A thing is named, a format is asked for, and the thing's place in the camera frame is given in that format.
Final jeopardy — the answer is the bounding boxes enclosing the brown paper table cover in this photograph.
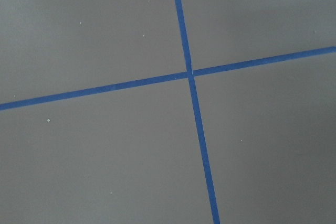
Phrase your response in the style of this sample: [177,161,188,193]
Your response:
[1,0,335,223]

